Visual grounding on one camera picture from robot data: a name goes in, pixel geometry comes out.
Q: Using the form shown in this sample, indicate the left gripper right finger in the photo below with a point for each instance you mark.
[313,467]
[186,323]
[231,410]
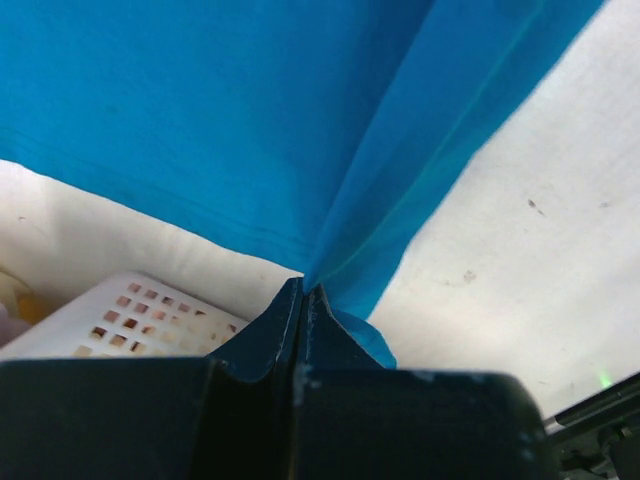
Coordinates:
[354,419]

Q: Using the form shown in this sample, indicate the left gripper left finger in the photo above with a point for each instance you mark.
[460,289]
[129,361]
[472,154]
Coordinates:
[223,415]

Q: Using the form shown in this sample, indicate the bright blue t shirt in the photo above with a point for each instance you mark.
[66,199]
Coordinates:
[319,135]

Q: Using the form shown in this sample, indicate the white perforated plastic basket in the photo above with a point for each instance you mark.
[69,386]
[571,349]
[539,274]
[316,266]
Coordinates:
[128,315]

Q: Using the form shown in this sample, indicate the pale yellow t shirt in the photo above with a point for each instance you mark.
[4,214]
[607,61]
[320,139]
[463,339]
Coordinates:
[18,299]

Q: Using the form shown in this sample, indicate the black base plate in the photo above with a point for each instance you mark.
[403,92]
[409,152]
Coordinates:
[598,438]

